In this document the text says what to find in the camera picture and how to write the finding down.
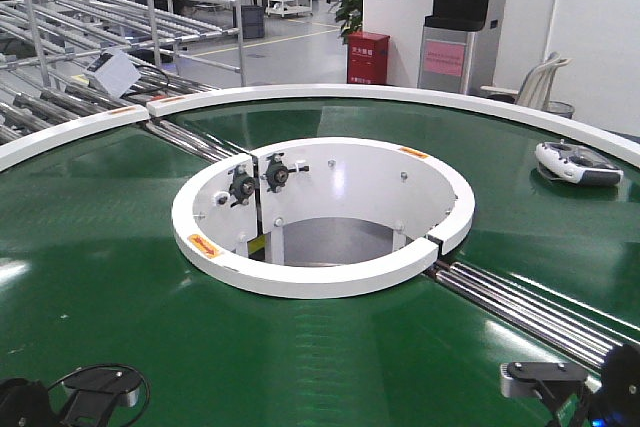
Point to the black silver water dispenser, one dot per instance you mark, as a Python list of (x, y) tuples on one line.
[(448, 43)]

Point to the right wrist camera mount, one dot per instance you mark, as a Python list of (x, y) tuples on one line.
[(553, 384)]

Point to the white outer conveyor rim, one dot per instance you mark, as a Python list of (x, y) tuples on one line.
[(350, 95)]

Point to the beige chair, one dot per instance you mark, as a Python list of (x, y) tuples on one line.
[(536, 87)]

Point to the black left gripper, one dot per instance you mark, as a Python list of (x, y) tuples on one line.
[(25, 403)]

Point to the steel conveyor rollers right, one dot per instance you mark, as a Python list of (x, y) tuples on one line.
[(576, 335)]

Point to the red fire extinguisher cabinet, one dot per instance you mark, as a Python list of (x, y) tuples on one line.
[(367, 58)]

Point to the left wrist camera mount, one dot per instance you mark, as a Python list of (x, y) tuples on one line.
[(94, 394)]

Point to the white grey remote controller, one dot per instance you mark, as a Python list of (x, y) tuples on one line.
[(576, 164)]

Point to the green circular conveyor belt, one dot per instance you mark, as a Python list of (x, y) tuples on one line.
[(90, 273)]

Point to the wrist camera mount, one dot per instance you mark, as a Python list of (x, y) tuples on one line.
[(94, 394), (553, 384)]

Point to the metal roller rack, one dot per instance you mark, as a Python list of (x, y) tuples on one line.
[(80, 31)]

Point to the white control box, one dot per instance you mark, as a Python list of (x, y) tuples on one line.
[(112, 73)]

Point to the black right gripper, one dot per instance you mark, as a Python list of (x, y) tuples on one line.
[(616, 401)]

